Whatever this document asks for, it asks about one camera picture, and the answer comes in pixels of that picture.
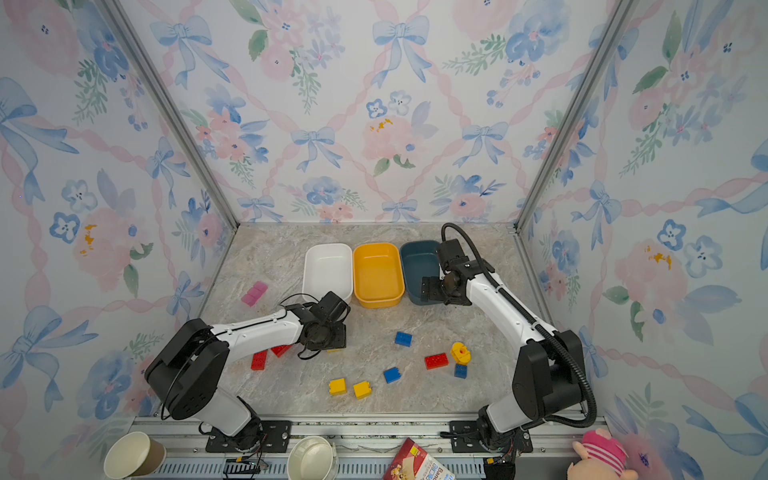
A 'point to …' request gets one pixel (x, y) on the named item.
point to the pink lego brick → (254, 293)
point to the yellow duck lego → (460, 353)
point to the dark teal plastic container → (419, 258)
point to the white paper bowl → (312, 458)
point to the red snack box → (412, 462)
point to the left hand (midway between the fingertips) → (341, 339)
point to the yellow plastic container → (378, 276)
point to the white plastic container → (328, 267)
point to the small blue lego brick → (460, 371)
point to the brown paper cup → (132, 454)
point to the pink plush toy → (604, 458)
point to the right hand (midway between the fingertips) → (437, 292)
